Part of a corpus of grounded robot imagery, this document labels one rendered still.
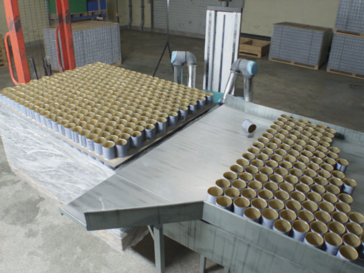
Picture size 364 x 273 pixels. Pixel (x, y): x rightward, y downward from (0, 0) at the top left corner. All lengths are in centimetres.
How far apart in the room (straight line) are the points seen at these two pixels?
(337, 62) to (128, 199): 765
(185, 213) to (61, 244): 169
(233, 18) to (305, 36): 574
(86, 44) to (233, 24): 465
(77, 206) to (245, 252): 76
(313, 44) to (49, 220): 742
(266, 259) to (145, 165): 77
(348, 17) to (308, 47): 127
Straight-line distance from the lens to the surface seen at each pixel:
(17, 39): 286
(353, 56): 848
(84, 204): 141
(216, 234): 136
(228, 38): 302
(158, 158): 167
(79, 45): 695
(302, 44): 860
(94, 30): 719
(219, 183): 141
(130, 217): 124
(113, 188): 148
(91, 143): 173
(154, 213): 124
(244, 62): 269
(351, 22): 838
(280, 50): 881
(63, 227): 292
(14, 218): 320
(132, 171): 158
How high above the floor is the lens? 198
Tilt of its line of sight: 28 degrees down
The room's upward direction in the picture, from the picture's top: 2 degrees clockwise
